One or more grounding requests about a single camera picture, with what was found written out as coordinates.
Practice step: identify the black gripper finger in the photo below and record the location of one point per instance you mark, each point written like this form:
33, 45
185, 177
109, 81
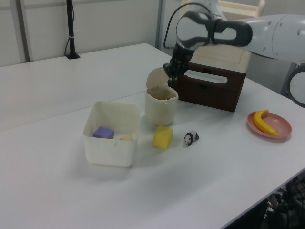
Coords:
178, 72
168, 68

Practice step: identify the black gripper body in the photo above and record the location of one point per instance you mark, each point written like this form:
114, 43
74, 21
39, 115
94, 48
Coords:
182, 56

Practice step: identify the beige trash can with lid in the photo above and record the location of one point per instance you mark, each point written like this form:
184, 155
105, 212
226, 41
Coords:
160, 107

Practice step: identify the white grey Franka robot arm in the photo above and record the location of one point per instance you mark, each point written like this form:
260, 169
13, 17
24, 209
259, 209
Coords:
274, 35

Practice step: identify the dark brown wooden drawer box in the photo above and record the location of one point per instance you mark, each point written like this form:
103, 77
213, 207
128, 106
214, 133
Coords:
214, 95

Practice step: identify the cream wooden toy cabinet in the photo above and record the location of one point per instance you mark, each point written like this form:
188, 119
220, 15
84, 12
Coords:
226, 56

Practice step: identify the small panda figurine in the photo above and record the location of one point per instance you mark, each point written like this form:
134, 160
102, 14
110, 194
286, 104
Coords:
190, 138

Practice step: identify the yellow cube block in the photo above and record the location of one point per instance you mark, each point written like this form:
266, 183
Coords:
162, 138

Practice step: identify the small orange toy food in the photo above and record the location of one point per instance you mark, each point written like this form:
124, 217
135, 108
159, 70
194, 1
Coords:
126, 138

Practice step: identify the purple cube block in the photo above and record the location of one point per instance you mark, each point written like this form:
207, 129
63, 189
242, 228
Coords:
103, 132

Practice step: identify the yellow toy banana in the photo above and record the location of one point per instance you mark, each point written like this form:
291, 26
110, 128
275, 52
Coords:
259, 122

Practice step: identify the white plastic square bin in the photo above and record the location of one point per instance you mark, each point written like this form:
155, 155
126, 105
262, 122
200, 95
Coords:
108, 150

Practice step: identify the black pole on base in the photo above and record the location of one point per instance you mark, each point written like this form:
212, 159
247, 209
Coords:
70, 35

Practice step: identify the pink plate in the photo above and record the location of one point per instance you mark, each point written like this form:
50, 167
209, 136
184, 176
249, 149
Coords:
281, 126

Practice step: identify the black mesh chair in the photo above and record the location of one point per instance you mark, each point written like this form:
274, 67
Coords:
288, 205

